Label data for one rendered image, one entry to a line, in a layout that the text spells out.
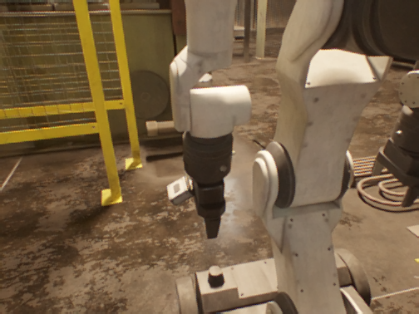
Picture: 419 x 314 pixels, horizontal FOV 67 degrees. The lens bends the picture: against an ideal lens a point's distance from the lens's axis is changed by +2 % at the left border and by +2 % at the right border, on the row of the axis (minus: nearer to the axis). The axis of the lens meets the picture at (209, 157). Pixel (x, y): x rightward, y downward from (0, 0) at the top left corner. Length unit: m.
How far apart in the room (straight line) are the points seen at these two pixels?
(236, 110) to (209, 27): 0.13
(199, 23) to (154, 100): 1.99
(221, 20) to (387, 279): 1.20
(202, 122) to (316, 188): 0.29
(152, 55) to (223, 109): 1.92
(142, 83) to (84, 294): 1.51
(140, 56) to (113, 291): 1.60
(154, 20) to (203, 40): 1.93
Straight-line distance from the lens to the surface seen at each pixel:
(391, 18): 0.41
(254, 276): 1.04
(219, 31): 0.44
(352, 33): 0.46
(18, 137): 1.69
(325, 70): 0.58
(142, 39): 2.37
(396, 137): 0.76
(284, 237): 0.74
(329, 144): 0.63
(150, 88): 2.38
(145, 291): 1.28
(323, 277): 0.78
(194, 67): 0.45
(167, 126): 2.10
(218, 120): 0.49
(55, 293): 1.39
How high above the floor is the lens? 0.95
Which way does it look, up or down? 26 degrees down
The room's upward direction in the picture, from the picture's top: 2 degrees counter-clockwise
